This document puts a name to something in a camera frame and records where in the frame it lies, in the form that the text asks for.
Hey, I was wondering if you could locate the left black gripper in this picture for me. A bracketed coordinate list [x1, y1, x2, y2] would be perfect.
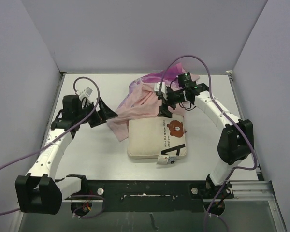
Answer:
[76, 97, 117, 128]

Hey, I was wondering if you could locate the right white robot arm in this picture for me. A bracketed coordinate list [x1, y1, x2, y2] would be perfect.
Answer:
[154, 72, 253, 198]

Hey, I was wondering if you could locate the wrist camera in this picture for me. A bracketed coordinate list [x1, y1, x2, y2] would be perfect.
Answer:
[154, 82, 167, 99]
[75, 87, 92, 101]

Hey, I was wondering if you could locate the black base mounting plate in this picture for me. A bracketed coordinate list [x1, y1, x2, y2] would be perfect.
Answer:
[70, 180, 234, 218]

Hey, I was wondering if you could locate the pink pillowcase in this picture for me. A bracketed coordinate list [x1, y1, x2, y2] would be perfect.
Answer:
[107, 63, 186, 142]

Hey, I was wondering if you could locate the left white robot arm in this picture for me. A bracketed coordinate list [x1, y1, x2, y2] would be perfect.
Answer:
[15, 94, 118, 215]

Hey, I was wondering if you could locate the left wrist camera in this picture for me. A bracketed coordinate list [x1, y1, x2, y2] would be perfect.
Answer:
[75, 87, 92, 101]

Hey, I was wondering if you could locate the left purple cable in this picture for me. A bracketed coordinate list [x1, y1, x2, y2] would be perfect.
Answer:
[0, 76, 106, 219]

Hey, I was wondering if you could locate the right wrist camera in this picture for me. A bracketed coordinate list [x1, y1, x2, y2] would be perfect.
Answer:
[154, 82, 167, 99]

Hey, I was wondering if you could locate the cream pillow with bear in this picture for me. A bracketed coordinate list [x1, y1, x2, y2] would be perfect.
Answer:
[127, 114, 187, 165]

